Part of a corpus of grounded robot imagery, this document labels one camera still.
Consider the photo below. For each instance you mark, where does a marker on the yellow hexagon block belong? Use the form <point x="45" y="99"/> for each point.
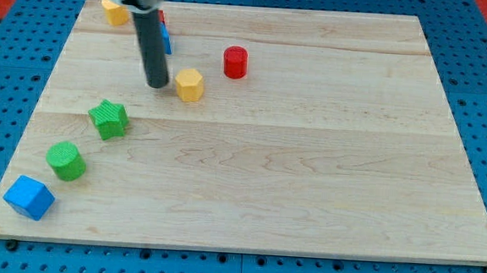
<point x="189" y="84"/>

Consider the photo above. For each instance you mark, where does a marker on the green star block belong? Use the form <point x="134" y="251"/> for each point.
<point x="110" y="119"/>

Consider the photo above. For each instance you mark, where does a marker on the light wooden board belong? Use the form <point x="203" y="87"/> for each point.
<point x="338" y="143"/>

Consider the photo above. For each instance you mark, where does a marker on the red cylinder block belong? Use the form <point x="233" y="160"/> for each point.
<point x="235" y="62"/>

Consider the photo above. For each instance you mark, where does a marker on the blue block behind rod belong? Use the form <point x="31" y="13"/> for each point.
<point x="166" y="39"/>

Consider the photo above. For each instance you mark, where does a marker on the red block behind rod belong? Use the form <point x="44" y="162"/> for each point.
<point x="161" y="16"/>

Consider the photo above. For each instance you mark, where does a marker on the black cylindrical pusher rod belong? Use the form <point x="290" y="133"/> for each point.
<point x="152" y="50"/>

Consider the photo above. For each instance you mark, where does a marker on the yellow block top left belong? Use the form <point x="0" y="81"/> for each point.
<point x="115" y="14"/>

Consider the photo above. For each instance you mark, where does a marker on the green cylinder block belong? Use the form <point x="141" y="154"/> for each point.
<point x="65" y="161"/>

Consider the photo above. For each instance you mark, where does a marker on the blue cube block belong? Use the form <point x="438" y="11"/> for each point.
<point x="29" y="197"/>

